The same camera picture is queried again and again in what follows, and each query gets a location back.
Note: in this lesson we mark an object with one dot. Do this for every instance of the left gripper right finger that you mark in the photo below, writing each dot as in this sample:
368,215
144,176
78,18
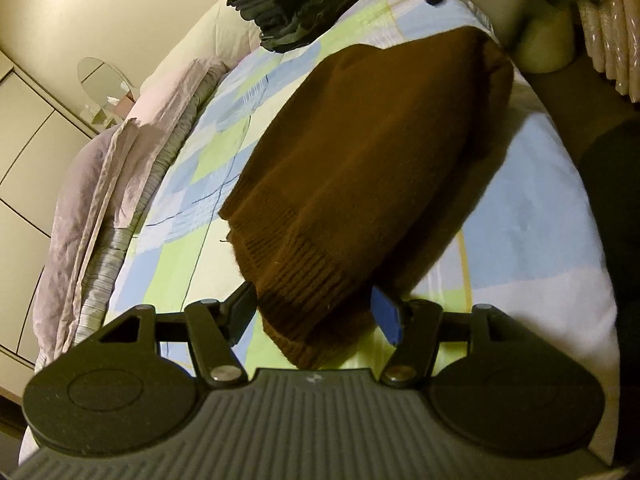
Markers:
387,314

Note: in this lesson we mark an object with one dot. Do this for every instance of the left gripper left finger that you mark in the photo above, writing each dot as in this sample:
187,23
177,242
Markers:
236,312

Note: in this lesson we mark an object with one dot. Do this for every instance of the brown knit sweater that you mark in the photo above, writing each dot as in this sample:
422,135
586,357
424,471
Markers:
363,179

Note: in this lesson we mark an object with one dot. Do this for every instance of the white round bin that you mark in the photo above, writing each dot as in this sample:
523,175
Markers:
543,43

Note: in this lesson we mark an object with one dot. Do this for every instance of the white striped quilt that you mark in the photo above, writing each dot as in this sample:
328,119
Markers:
163,124

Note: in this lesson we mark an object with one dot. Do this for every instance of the checkered bed sheet mattress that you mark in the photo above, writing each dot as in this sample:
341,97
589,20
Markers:
530,247

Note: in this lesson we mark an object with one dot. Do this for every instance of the pink folded blanket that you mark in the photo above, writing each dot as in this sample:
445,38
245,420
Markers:
76,221

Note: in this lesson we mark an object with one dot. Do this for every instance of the pink tissue box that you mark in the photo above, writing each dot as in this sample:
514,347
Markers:
123,107

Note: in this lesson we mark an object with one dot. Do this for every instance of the oval vanity mirror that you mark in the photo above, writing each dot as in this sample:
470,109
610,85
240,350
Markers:
103,82

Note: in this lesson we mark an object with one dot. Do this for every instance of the white sliding wardrobe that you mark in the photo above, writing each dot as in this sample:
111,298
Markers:
39,139

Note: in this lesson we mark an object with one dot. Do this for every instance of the white pillow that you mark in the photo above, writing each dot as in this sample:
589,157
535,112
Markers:
220,33

